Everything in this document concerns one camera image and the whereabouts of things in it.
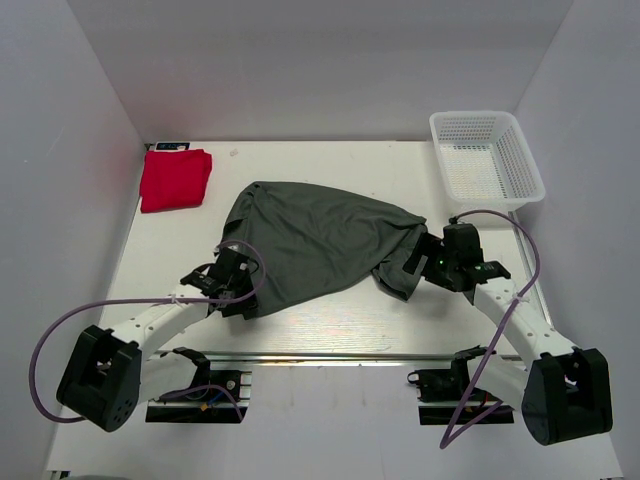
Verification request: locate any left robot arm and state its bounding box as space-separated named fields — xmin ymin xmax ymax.
xmin=56 ymin=241 xmax=266 ymax=432

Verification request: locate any aluminium table edge rail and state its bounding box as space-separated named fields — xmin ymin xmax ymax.
xmin=144 ymin=352 xmax=521 ymax=365

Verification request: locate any blue label sticker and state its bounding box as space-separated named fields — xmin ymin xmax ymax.
xmin=154 ymin=142 xmax=190 ymax=151

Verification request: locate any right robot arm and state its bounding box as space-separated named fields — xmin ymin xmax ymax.
xmin=403 ymin=224 xmax=613 ymax=445

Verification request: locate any grey t-shirt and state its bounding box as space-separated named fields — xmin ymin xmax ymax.
xmin=222 ymin=181 xmax=427 ymax=317

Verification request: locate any folded red t-shirt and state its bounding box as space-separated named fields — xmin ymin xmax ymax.
xmin=139 ymin=149 xmax=213 ymax=214

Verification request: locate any white plastic basket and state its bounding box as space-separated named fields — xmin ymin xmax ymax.
xmin=429 ymin=110 xmax=546 ymax=213

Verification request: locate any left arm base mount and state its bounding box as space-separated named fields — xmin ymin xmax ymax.
xmin=140 ymin=347 xmax=252 ymax=424

